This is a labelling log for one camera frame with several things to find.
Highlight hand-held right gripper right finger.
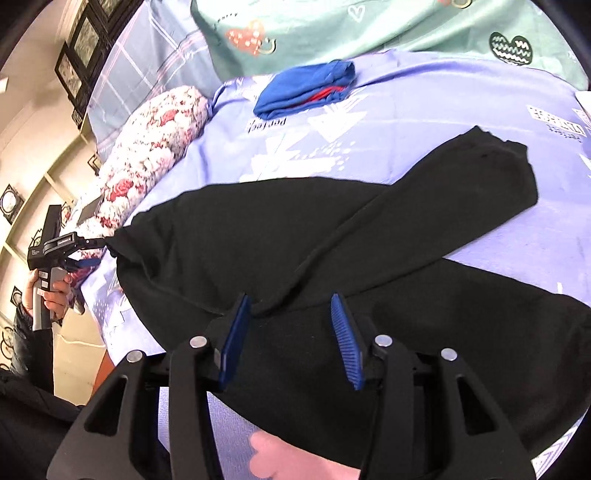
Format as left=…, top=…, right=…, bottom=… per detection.
left=329, top=292, right=539, bottom=480

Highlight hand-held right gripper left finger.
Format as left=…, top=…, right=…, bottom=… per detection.
left=46, top=292, right=252, bottom=480

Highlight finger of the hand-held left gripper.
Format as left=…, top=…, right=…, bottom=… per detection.
left=76, top=235, right=116, bottom=252
left=62, top=257, right=101, bottom=273

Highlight black pants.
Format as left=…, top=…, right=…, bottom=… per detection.
left=105, top=126, right=591, bottom=476

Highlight person's left forearm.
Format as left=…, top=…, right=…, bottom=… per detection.
left=9, top=305, right=56, bottom=398

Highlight person's left hand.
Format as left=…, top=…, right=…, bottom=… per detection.
left=23, top=270, right=75, bottom=324

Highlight dark flat device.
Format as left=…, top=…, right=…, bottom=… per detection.
left=76, top=196, right=105, bottom=227

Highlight floral pillow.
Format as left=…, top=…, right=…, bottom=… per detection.
left=60, top=85, right=213, bottom=287

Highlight plaid pale blue bedding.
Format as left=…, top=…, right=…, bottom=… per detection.
left=85, top=0, right=232, bottom=158

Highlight purple patterned bedsheet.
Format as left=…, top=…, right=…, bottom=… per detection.
left=85, top=48, right=591, bottom=480

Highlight folded blue garment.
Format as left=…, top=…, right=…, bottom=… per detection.
left=253, top=59, right=356, bottom=120

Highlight green heart print blanket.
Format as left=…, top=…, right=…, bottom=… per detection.
left=190, top=0, right=589, bottom=90

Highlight wooden bed frame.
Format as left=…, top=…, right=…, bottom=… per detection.
left=91, top=348, right=116, bottom=409

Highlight black picture frame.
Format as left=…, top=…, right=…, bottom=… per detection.
left=69, top=14, right=109, bottom=63
left=88, top=0, right=144, bottom=35
left=54, top=44, right=90, bottom=104

